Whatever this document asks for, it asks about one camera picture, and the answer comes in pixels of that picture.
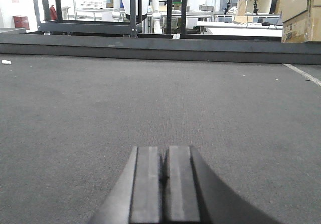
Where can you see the red fire extinguisher box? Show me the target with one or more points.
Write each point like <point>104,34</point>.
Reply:
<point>21,22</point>

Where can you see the grey carpet mat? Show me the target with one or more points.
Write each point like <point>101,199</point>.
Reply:
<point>68,125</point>

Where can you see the white plastic basket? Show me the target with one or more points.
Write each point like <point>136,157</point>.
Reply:
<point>95,4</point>

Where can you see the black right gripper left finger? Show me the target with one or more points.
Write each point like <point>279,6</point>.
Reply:
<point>136,196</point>

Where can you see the black metal shelf frame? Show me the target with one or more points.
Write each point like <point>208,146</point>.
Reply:
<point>127,18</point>

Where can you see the white work table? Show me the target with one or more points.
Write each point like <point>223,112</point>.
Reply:
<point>240,29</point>

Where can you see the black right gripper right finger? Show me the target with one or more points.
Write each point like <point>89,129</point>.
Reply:
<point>195,194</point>

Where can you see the cardboard box stack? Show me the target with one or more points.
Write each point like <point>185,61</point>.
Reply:
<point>301,21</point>

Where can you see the white paper scrap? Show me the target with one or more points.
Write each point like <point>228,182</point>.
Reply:
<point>6,62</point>

